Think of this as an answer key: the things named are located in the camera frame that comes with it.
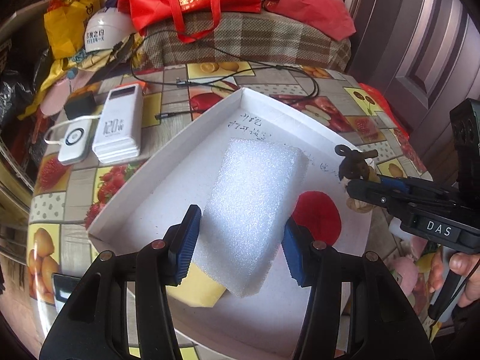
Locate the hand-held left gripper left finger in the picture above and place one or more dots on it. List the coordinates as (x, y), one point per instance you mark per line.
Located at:
(189, 240)

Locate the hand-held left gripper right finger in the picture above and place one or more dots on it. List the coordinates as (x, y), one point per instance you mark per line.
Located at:
(296, 251)

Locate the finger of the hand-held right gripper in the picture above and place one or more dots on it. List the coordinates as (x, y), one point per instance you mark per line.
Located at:
(392, 183)
(369, 195)

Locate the black white mouse toy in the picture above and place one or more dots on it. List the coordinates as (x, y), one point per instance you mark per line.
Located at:
(352, 165)

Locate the yellow sponge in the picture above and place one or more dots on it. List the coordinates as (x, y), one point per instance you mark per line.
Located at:
(202, 288)

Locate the white foam block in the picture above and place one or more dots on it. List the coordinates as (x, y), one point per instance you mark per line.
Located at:
(247, 202)

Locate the white cardboard box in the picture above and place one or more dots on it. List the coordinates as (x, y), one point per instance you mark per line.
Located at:
(187, 165)

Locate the person's right hand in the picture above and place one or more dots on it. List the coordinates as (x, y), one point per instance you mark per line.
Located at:
(467, 273)

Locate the red pom-pom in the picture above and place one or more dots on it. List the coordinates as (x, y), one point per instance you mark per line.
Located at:
(318, 210)

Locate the fruit print tablecloth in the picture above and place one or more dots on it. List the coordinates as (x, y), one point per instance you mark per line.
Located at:
(75, 195)

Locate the large white power bank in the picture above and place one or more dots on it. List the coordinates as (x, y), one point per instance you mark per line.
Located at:
(120, 120)

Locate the brown door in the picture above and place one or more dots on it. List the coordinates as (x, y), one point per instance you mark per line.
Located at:
(412, 45)

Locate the small white power bank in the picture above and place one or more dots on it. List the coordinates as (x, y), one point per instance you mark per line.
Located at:
(75, 138)

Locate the black charger adapter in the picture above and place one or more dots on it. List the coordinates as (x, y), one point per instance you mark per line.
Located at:
(80, 105)

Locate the pink fabric pad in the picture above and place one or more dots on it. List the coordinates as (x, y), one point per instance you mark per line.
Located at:
(60, 93)

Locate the plaid cushion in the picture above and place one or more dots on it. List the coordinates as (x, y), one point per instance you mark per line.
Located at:
(243, 41)

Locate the red plastic bag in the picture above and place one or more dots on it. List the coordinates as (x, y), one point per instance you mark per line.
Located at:
(311, 0)

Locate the yellow shiny cloth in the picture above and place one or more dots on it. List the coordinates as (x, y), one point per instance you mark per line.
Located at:
(48, 82)

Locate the white helmet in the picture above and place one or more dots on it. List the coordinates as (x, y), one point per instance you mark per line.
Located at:
(108, 30)

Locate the black plastic bag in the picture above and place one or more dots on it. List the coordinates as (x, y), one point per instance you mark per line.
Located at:
(13, 97)

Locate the yellow bag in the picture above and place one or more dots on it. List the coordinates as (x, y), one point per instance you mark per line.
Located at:
(67, 26)

